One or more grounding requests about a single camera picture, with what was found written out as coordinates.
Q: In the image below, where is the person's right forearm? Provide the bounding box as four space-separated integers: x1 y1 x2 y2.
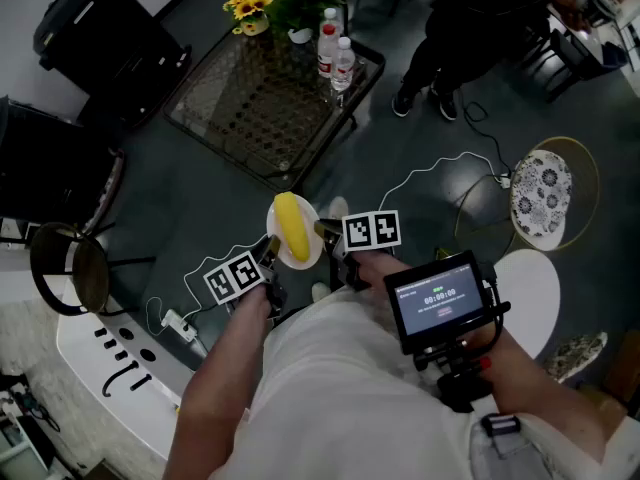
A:
355 250 629 464

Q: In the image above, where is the black strap buckle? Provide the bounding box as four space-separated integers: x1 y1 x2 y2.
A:
480 412 522 439

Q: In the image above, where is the white power strip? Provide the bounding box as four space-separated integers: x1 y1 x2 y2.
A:
160 309 199 342

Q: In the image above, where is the person's white clothing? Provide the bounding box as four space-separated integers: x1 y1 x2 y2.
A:
209 287 640 480

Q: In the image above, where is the sunflower bouquet pot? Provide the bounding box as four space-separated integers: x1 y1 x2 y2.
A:
222 0 275 38

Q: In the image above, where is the white cap water bottle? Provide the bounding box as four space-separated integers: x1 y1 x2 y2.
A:
329 36 357 93
319 6 344 39

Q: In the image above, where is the table with flower vase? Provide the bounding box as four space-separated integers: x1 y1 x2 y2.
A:
162 26 387 193

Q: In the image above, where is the black cable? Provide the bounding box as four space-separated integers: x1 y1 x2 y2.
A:
457 87 512 179

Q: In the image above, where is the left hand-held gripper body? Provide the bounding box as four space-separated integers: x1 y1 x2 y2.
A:
202 248 290 322

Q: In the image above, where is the person's left forearm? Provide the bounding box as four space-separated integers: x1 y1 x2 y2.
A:
164 280 274 480

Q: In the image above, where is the cluttered white shelf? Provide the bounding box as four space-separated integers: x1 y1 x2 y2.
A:
0 375 64 480

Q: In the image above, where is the black chair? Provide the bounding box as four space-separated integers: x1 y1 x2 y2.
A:
519 17 629 104

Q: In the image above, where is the gold wire chair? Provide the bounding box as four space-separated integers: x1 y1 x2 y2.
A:
453 136 601 254

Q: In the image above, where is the floral seat cushion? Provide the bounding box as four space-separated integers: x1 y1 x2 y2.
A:
509 150 574 238
542 331 609 384

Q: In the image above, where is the yellow banana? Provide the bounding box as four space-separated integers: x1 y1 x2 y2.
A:
273 192 311 263

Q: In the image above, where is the brown wicker chair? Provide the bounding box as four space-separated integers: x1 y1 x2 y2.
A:
29 221 159 318

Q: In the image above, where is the black monitor screen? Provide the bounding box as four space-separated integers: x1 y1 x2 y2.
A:
383 249 512 414

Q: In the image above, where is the white curved counter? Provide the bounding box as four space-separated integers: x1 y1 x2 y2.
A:
54 277 211 462

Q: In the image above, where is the red cap water bottle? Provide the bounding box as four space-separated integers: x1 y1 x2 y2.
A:
316 23 339 80

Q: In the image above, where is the white plate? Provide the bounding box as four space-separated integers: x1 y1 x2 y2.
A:
265 193 324 271

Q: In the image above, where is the white cable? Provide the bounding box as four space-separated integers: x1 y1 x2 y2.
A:
378 150 507 214
144 296 174 338
182 235 274 319

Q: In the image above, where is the white round side table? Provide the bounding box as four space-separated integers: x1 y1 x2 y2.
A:
492 248 562 362

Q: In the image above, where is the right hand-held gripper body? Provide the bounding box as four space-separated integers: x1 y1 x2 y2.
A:
324 209 403 294

